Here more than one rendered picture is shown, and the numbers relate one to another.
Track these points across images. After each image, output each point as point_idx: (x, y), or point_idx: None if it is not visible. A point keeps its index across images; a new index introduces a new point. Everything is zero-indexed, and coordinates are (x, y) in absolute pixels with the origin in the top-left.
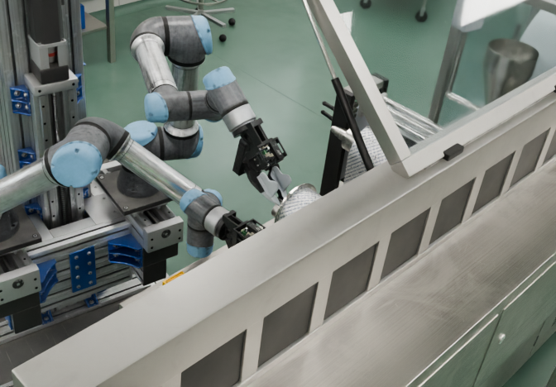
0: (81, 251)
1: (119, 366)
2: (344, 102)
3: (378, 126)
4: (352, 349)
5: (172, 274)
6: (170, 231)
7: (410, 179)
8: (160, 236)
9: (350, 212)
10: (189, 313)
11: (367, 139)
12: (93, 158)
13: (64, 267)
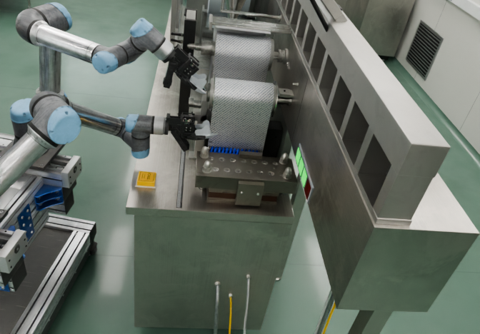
0: (23, 211)
1: (428, 120)
2: None
3: None
4: None
5: (133, 177)
6: (76, 166)
7: (347, 22)
8: (73, 173)
9: (358, 39)
10: (401, 93)
11: (223, 40)
12: (77, 114)
13: (16, 229)
